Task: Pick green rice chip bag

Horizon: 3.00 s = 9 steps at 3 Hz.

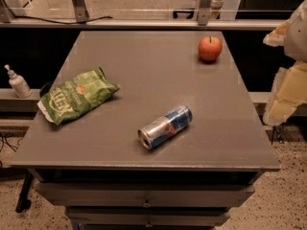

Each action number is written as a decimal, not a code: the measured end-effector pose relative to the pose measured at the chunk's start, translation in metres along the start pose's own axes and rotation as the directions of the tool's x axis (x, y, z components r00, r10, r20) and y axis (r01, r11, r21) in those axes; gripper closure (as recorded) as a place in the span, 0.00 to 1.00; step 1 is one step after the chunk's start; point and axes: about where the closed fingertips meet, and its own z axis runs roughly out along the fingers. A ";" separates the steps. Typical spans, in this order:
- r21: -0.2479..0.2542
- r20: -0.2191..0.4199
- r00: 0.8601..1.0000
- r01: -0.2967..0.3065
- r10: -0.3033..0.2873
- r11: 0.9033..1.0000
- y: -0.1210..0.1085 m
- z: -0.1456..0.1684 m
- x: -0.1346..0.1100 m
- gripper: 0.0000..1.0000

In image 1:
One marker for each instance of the upper grey drawer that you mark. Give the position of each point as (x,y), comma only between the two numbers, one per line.
(145,195)

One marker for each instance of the grey drawer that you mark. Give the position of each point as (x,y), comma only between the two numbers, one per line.
(146,216)
(145,195)

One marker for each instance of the lower grey drawer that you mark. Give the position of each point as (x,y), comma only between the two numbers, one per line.
(146,216)

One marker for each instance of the white pump bottle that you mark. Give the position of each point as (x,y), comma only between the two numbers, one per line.
(18,84)

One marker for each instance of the grey drawer cabinet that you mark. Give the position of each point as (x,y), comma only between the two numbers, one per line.
(225,144)

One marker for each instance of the red apple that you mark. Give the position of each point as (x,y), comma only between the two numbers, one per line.
(210,48)

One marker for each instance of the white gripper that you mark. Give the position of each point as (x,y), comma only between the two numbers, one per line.
(297,37)

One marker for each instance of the metal bracket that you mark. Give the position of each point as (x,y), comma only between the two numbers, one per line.
(80,11)
(204,12)

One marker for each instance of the left metal bracket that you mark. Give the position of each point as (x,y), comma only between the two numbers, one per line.
(80,11)

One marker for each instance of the green rice chip bag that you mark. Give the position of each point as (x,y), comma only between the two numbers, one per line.
(73,98)

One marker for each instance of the right metal bracket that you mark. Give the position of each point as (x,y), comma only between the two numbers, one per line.
(204,12)

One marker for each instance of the silver blue energy drink can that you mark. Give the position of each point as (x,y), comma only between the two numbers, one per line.
(165,127)

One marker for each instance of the black table leg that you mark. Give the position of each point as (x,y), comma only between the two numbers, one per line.
(23,202)

